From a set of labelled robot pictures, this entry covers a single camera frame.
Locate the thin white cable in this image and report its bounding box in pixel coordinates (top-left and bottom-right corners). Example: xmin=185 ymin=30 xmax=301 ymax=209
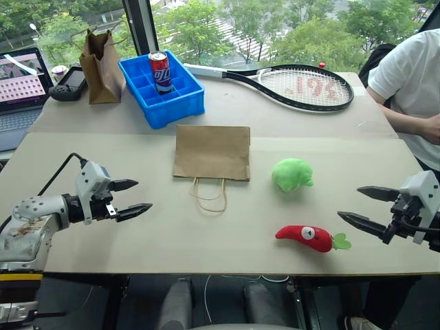
xmin=203 ymin=274 xmax=213 ymax=325

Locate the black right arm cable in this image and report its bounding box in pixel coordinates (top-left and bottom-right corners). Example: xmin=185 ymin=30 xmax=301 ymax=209
xmin=399 ymin=215 xmax=440 ymax=232

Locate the white cup purple lid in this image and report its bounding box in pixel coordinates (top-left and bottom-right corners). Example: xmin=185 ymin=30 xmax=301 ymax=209
xmin=51 ymin=65 xmax=70 ymax=85

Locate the grey laptop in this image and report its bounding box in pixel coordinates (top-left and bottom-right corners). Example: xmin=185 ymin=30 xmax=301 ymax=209
xmin=0 ymin=46 xmax=55 ymax=153

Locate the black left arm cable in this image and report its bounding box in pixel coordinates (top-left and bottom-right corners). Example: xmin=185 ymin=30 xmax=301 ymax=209
xmin=36 ymin=153 xmax=87 ymax=197

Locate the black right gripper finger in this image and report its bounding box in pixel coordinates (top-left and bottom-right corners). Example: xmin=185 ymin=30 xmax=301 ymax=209
xmin=337 ymin=210 xmax=391 ymax=245
xmin=357 ymin=186 xmax=401 ymax=204

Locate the red chili plush toy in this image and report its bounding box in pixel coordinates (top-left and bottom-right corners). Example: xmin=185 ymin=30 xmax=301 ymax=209
xmin=274 ymin=225 xmax=353 ymax=254

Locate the person in white shirt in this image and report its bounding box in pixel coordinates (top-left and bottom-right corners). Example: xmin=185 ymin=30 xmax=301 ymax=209
xmin=363 ymin=28 xmax=440 ymax=330

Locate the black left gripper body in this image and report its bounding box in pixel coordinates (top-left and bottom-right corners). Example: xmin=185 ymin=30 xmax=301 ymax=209
xmin=90 ymin=187 xmax=118 ymax=222

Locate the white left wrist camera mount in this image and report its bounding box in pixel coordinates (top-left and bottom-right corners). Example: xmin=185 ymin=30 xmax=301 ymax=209
xmin=75 ymin=160 xmax=112 ymax=226

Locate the person's bare hand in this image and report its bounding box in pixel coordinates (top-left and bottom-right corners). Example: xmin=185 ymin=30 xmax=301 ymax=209
xmin=423 ymin=114 xmax=440 ymax=146

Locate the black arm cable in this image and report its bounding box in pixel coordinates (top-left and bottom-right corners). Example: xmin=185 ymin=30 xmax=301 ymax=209
xmin=36 ymin=153 xmax=87 ymax=197
xmin=399 ymin=215 xmax=440 ymax=232

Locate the green plush toy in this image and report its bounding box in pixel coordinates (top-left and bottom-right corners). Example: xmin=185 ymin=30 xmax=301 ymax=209
xmin=271 ymin=157 xmax=315 ymax=194

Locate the white shoe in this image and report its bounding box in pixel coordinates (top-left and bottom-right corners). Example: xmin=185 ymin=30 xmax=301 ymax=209
xmin=344 ymin=316 xmax=381 ymax=330

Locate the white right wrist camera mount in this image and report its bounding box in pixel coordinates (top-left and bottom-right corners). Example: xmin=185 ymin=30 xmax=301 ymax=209
xmin=399 ymin=170 xmax=440 ymax=245

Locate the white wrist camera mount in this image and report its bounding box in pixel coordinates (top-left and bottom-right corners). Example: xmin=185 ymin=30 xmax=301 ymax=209
xmin=399 ymin=170 xmax=440 ymax=245
xmin=75 ymin=160 xmax=112 ymax=226

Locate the flat brown paper bag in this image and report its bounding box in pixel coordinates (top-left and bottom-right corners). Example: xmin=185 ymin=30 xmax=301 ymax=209
xmin=172 ymin=124 xmax=252 ymax=215

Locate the red soda can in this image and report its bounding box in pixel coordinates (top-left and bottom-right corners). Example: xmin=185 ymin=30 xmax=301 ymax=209
xmin=148 ymin=50 xmax=174 ymax=96

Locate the blue plastic compartment crate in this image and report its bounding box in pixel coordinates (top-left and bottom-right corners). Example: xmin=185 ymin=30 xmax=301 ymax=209
xmin=118 ymin=49 xmax=206 ymax=131

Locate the dark rounded robot leg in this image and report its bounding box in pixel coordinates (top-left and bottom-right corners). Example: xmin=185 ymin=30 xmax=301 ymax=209
xmin=157 ymin=277 xmax=194 ymax=330
xmin=242 ymin=282 xmax=288 ymax=327

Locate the black white tennis racket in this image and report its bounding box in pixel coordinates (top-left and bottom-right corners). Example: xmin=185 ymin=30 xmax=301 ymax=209
xmin=183 ymin=63 xmax=355 ymax=113

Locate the black handheld game console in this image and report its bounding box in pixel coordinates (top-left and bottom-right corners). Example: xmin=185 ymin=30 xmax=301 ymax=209
xmin=47 ymin=66 xmax=88 ymax=102

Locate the yellow black robot waist part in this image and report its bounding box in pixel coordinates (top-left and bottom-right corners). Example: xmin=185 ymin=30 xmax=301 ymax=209
xmin=0 ymin=269 xmax=44 ymax=322

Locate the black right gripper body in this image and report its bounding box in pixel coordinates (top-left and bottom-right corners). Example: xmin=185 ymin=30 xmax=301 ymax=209
xmin=387 ymin=194 xmax=423 ymax=241

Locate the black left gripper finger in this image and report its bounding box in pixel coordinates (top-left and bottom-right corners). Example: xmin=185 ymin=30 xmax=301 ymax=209
xmin=109 ymin=178 xmax=140 ymax=193
xmin=115 ymin=203 xmax=153 ymax=223

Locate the standing brown paper bag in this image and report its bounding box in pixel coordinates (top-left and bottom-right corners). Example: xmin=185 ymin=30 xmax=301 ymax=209
xmin=69 ymin=19 xmax=127 ymax=105

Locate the black window frame post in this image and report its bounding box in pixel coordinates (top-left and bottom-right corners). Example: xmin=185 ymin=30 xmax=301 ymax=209
xmin=121 ymin=0 xmax=160 ymax=60

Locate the black chair back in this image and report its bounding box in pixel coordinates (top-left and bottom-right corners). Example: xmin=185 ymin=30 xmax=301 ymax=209
xmin=358 ymin=43 xmax=397 ymax=108

